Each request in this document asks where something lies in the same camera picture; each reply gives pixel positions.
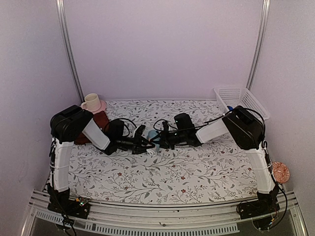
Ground right aluminium frame post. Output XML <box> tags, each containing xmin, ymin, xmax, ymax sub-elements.
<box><xmin>246</xmin><ymin>0</ymin><xmax>271</xmax><ymax>90</ymax></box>

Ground left aluminium frame post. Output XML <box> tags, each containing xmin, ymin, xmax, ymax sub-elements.
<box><xmin>56</xmin><ymin>0</ymin><xmax>84</xmax><ymax>102</ymax></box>

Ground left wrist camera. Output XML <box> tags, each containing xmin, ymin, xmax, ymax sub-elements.
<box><xmin>133</xmin><ymin>125</ymin><xmax>146</xmax><ymax>138</ymax></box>

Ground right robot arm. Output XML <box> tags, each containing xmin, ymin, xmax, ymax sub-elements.
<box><xmin>155</xmin><ymin>105</ymin><xmax>279</xmax><ymax>214</ymax></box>

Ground pink saucer plate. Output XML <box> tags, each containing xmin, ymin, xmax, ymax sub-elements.
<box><xmin>80</xmin><ymin>100</ymin><xmax>106</xmax><ymax>114</ymax></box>

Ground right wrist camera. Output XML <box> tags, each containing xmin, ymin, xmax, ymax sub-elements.
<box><xmin>162</xmin><ymin>121</ymin><xmax>169</xmax><ymax>133</ymax></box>

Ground pink object at right edge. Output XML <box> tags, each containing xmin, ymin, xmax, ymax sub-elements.
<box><xmin>272</xmin><ymin>161</ymin><xmax>290</xmax><ymax>184</ymax></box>

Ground aluminium frame post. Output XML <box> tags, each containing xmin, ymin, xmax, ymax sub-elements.
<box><xmin>56</xmin><ymin>0</ymin><xmax>84</xmax><ymax>102</ymax></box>
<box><xmin>246</xmin><ymin>0</ymin><xmax>271</xmax><ymax>90</ymax></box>

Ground blue patterned towel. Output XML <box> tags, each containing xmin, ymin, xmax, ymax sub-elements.
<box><xmin>147</xmin><ymin>130</ymin><xmax>160</xmax><ymax>156</ymax></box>

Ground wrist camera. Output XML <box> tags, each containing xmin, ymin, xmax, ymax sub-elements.
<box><xmin>133</xmin><ymin>125</ymin><xmax>146</xmax><ymax>138</ymax></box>
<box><xmin>162</xmin><ymin>121</ymin><xmax>169</xmax><ymax>133</ymax></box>

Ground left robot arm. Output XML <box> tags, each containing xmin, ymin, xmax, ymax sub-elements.
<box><xmin>48</xmin><ymin>105</ymin><xmax>155</xmax><ymax>213</ymax></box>

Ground cream ribbed mug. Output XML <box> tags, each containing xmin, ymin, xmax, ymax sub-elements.
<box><xmin>81</xmin><ymin>93</ymin><xmax>101</xmax><ymax>112</ymax></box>

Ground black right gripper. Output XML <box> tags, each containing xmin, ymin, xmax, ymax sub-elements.
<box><xmin>150</xmin><ymin>128</ymin><xmax>186</xmax><ymax>150</ymax></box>

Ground white plastic basket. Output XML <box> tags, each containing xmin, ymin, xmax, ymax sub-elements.
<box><xmin>214</xmin><ymin>87</ymin><xmax>270</xmax><ymax>120</ymax></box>

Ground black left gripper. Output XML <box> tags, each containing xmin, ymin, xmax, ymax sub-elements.
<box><xmin>117</xmin><ymin>134</ymin><xmax>156</xmax><ymax>155</ymax></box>

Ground front aluminium rail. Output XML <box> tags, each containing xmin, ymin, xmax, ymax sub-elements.
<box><xmin>21</xmin><ymin>191</ymin><xmax>310</xmax><ymax>236</ymax></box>

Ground dark red towel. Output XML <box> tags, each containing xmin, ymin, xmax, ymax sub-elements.
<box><xmin>74</xmin><ymin>111</ymin><xmax>109</xmax><ymax>145</ymax></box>

